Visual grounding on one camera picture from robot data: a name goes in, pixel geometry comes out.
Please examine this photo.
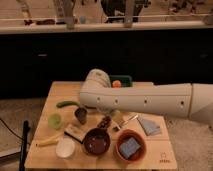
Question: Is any dark metal cup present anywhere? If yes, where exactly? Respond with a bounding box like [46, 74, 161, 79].
[74, 108, 87, 125]

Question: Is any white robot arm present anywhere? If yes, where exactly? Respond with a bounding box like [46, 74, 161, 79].
[79, 69, 213, 127]

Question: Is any orange brown bowl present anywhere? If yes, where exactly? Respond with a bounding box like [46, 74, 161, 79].
[115, 129, 146, 164]

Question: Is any dark brown pan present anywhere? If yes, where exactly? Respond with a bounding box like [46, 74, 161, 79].
[64, 128, 111, 156]

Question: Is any blue sponge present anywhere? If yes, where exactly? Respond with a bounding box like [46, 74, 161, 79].
[119, 138, 140, 159]

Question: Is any blue grey cloth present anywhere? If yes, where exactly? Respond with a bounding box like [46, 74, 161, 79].
[137, 116, 161, 136]

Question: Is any orange ball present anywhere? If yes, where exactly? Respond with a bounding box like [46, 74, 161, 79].
[112, 80, 121, 88]

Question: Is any green plastic tray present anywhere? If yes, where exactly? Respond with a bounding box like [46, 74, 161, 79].
[110, 75, 132, 87]

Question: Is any beige wooden block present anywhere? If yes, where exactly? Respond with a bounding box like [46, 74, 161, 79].
[65, 124, 85, 141]

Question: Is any green cucumber toy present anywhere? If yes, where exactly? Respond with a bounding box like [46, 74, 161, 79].
[56, 101, 79, 108]

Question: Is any white small bowl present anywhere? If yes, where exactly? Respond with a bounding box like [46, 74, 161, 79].
[55, 138, 75, 158]

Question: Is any light green cup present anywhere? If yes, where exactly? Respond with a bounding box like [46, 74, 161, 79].
[48, 113, 62, 129]

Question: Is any yellow banana toy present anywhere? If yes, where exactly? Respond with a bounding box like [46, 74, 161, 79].
[36, 136, 61, 147]

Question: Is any black stand post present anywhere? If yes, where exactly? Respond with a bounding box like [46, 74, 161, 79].
[19, 120, 30, 171]

